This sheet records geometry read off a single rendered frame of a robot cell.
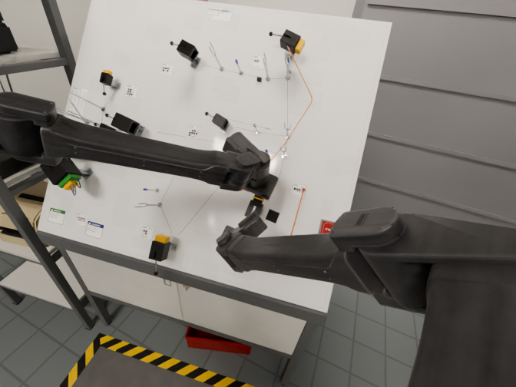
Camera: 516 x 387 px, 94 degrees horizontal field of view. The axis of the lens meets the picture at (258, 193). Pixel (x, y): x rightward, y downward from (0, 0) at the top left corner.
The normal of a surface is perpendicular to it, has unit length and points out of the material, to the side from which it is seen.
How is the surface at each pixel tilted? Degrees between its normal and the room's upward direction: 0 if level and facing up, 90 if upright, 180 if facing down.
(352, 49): 53
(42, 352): 0
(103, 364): 0
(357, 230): 47
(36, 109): 20
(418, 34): 90
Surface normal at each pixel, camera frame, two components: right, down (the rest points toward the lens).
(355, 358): 0.10, -0.80
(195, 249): -0.14, -0.04
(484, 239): -0.59, -0.78
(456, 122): -0.39, 0.51
